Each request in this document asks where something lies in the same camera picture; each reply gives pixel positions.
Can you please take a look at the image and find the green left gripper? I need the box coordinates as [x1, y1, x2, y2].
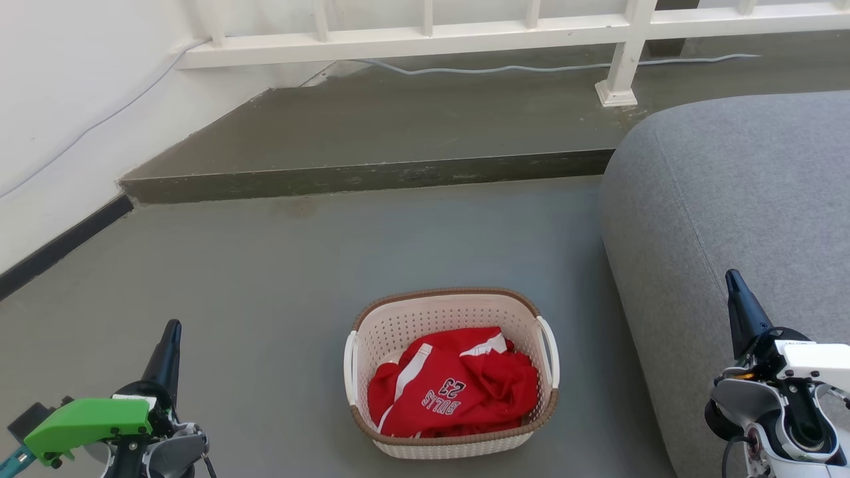
[23, 319, 182, 467]

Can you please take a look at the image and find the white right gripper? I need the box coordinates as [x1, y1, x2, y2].
[725, 269, 850, 387]

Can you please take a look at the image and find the cream perforated laundry basket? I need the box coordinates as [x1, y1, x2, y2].
[343, 287, 560, 460]

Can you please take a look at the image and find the grey fabric sofa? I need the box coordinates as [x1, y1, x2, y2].
[600, 91, 850, 478]

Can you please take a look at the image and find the black baseboard strip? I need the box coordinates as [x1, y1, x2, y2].
[0, 195, 135, 301]

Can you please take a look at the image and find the teal plastic connector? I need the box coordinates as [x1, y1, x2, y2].
[0, 445, 31, 476]

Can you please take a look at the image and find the red Bulls jersey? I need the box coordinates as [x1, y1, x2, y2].
[367, 326, 540, 439]

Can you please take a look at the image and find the white wooden railing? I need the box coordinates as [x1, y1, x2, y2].
[176, 0, 850, 108]

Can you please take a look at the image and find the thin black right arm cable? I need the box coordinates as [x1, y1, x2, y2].
[722, 435, 751, 478]

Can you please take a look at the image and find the white wall cable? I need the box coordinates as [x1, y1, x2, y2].
[0, 37, 213, 199]

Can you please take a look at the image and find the grey floor cable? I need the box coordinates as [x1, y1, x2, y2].
[352, 53, 763, 76]

